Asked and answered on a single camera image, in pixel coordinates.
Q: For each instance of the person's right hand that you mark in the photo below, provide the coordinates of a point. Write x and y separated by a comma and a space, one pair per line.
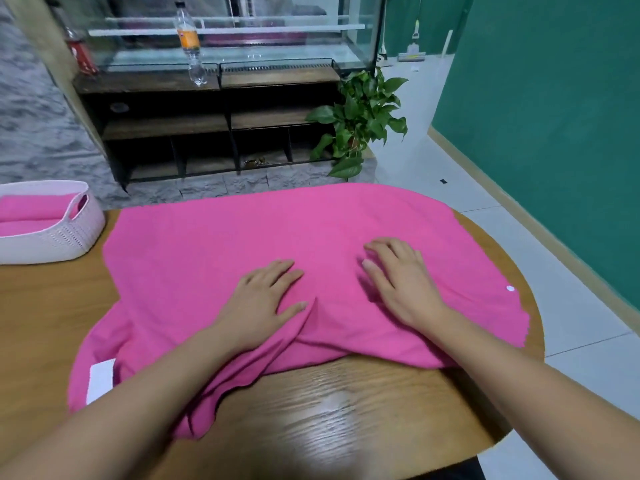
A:
405, 285

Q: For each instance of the person's left hand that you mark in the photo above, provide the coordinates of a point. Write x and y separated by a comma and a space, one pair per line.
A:
258, 307

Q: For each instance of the pink towel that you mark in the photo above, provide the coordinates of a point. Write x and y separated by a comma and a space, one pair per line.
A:
220, 235
30, 207
20, 228

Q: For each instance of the white woven plastic basket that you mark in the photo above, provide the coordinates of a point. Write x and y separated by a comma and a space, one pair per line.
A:
65, 243

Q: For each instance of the person's right forearm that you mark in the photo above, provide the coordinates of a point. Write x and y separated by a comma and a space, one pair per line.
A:
540, 395

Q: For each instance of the person's left forearm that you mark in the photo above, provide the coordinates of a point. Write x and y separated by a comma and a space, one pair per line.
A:
110, 415

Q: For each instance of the green potted plant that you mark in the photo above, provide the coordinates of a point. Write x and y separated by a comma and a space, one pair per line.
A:
355, 120

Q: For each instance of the dark wooden shelf cabinet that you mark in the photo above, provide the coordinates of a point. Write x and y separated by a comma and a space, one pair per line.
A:
170, 125

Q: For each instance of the white mop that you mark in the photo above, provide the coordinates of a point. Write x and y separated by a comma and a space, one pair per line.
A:
411, 55

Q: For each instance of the clear bottle with orange label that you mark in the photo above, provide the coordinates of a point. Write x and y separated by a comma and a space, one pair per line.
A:
190, 45

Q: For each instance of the glass display case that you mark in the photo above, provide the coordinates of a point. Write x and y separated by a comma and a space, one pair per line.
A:
280, 25

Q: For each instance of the red label cola bottle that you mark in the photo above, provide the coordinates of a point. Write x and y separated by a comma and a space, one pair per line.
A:
82, 55

